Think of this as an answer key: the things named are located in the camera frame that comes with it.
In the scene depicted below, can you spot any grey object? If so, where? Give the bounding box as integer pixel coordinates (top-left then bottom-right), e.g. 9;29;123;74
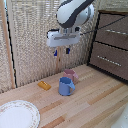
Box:
110;110;128;128

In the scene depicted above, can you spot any pink mug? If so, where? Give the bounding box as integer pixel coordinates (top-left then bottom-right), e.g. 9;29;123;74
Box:
62;68;80;85

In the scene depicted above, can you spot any silver drawer handle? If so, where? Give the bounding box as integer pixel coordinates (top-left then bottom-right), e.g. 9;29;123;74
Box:
96;54;123;67
105;28;128;37

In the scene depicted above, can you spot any woven beige screen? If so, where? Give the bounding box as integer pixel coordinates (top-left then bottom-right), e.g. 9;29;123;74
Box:
7;0;101;88

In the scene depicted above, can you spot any dark brown drawer cabinet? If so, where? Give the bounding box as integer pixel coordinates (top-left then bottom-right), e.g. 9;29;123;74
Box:
86;9;128;83

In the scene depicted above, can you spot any white patterned plate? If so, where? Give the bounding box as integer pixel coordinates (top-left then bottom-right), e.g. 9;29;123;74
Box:
0;99;42;128

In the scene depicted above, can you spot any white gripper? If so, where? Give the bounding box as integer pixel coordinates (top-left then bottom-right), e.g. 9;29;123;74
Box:
45;28;82;58

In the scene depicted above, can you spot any brown drawer front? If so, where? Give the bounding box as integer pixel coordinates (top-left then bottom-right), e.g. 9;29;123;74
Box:
94;13;128;51
89;41;128;81

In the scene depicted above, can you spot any yellow rectangular block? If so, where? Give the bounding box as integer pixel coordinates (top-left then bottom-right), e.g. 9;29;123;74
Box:
36;80;53;92

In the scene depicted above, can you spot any black vertical frame strip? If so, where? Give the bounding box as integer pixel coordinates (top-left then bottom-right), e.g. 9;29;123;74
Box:
5;0;18;90

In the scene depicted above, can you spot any blue mug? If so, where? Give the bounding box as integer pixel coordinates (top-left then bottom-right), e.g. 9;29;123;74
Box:
58;76;77;97

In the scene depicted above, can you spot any black cable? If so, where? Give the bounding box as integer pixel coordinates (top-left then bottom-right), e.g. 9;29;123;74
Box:
79;14;128;36

